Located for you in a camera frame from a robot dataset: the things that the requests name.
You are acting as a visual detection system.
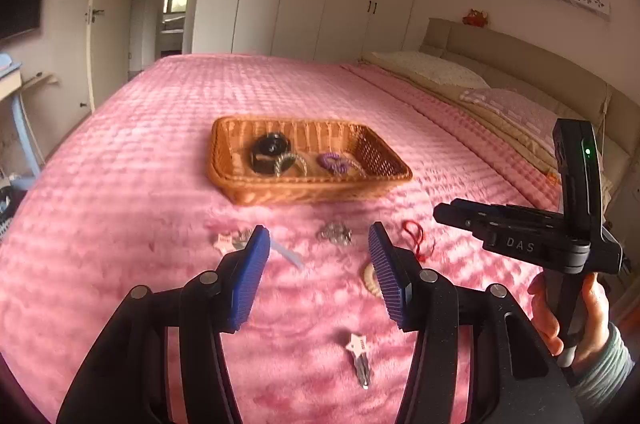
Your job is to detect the purple spiral hair tie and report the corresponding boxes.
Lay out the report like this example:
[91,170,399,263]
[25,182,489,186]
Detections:
[316,151,368,177]

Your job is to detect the white room door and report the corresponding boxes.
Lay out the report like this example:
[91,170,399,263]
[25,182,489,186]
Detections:
[86,0,132,110]

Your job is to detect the red string bracelet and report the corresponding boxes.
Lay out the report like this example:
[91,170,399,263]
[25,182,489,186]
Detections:
[401,219,436,263]

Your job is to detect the light blue hair clip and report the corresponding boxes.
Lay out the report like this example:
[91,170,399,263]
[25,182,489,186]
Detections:
[271,240,304,269]

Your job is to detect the person's right hand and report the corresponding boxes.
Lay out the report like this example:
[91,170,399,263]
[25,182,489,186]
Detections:
[527,271,612,374]

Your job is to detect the red plush toy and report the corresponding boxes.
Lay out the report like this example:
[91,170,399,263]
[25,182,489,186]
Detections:
[462,8,489,28]

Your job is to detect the beige upholstered headboard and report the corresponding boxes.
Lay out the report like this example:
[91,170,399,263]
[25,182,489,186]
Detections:
[420,18,639,197]

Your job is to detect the grey striped sleeve forearm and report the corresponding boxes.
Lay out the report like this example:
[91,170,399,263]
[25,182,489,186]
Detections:
[572,322,636,421]

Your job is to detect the black smart watch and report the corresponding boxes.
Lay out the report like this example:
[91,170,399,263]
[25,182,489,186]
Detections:
[250,132,292,175]

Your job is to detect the pink star hair clip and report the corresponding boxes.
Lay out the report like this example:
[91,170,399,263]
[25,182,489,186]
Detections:
[345,333,371,389]

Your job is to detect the crystal silver jewelry cluster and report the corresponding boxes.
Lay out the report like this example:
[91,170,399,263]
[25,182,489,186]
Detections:
[317,223,352,247]

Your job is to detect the cream spiral hair tie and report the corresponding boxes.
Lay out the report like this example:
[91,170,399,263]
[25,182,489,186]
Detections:
[361,261,385,298]

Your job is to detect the white desk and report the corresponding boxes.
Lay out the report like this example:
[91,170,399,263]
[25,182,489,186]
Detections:
[1,53,41,191]

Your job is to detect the small wooden wall shelf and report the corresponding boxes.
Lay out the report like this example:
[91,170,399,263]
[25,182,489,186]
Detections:
[21,72,60,92]

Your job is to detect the pink plush bedspread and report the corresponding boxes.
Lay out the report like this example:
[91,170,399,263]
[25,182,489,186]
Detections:
[1,55,560,423]

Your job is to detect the clear bead bracelet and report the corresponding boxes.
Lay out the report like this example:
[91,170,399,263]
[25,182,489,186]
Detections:
[273,151,309,179]

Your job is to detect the pink patterned pillow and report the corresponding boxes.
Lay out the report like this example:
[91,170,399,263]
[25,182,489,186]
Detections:
[460,88,559,155]

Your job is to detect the white floral pillow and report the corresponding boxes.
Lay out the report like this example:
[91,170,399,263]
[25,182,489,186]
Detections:
[363,51,490,88]

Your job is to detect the woven wicker basket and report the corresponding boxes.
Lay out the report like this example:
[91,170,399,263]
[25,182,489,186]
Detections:
[206,117,412,205]

